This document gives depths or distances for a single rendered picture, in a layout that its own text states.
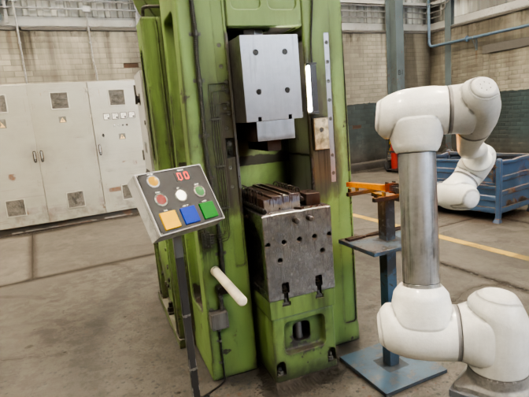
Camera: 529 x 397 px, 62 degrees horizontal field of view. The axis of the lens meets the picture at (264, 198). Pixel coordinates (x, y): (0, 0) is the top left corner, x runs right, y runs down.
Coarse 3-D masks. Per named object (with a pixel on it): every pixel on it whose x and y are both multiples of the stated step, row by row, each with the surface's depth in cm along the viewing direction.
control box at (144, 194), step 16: (144, 176) 182; (160, 176) 187; (176, 176) 192; (192, 176) 198; (144, 192) 179; (160, 192) 184; (192, 192) 194; (208, 192) 199; (144, 208) 179; (160, 208) 180; (176, 208) 185; (160, 224) 177; (192, 224) 186; (208, 224) 196; (160, 240) 181
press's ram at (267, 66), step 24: (240, 48) 206; (264, 48) 210; (288, 48) 214; (240, 72) 210; (264, 72) 211; (288, 72) 216; (240, 96) 214; (264, 96) 213; (288, 96) 217; (240, 120) 219; (264, 120) 215
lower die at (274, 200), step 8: (264, 184) 257; (272, 184) 259; (248, 192) 247; (264, 192) 236; (272, 192) 233; (296, 192) 228; (264, 200) 221; (272, 200) 222; (280, 200) 224; (288, 200) 226; (296, 200) 227; (264, 208) 221; (272, 208) 223; (280, 208) 225; (288, 208) 226
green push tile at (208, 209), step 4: (200, 204) 192; (204, 204) 194; (208, 204) 195; (212, 204) 196; (200, 208) 192; (204, 208) 193; (208, 208) 194; (212, 208) 195; (204, 212) 192; (208, 212) 193; (212, 212) 194; (216, 212) 196; (204, 216) 191; (208, 216) 192; (212, 216) 193; (216, 216) 196
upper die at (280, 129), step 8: (280, 120) 218; (288, 120) 219; (240, 128) 237; (248, 128) 226; (256, 128) 215; (264, 128) 215; (272, 128) 217; (280, 128) 218; (288, 128) 220; (240, 136) 239; (248, 136) 227; (256, 136) 216; (264, 136) 216; (272, 136) 217; (280, 136) 219; (288, 136) 220
